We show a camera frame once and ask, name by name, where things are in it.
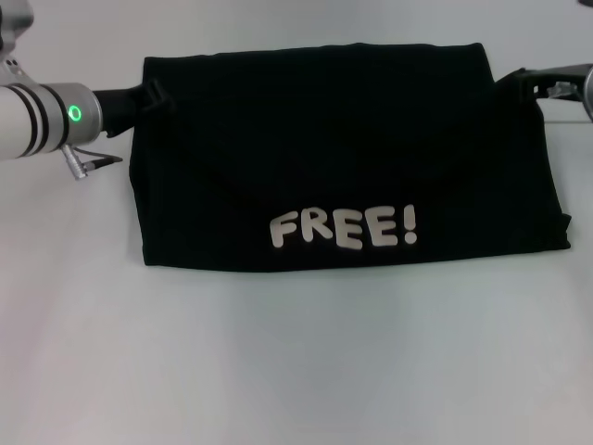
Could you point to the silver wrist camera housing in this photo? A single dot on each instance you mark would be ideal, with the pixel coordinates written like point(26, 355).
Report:
point(14, 23)

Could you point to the black t-shirt with FREE print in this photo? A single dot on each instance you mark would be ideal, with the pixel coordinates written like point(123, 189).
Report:
point(324, 153)

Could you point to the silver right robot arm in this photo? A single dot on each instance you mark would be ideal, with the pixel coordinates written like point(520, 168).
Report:
point(589, 90)

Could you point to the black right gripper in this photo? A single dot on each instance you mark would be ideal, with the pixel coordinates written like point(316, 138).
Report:
point(560, 74)

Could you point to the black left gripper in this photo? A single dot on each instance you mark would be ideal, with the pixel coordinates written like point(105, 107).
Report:
point(120, 104)

